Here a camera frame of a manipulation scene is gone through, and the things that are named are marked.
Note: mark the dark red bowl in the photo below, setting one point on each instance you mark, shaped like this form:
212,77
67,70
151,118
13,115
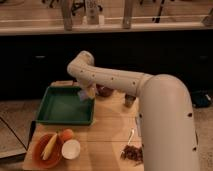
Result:
104,91

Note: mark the pile of dried red bits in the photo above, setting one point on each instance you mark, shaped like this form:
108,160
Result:
133,153

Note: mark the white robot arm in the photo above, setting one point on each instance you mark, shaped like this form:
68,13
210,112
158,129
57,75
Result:
165,112

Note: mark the black device on floor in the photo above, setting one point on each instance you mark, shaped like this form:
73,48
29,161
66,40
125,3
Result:
201,99

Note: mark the small metal cup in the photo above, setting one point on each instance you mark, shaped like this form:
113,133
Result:
129,100

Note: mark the orange fruit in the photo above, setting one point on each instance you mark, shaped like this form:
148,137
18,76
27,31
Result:
67,134

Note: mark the blue sponge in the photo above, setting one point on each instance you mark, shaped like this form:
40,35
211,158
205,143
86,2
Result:
82,95

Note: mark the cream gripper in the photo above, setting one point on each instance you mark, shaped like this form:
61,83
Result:
90,92

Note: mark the green plastic tray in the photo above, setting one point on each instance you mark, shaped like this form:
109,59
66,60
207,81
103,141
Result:
62,105

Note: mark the yellow corn cob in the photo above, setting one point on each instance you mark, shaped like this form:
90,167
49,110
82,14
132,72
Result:
49,147

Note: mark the metal spoon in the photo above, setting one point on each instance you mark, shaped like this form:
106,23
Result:
132,132

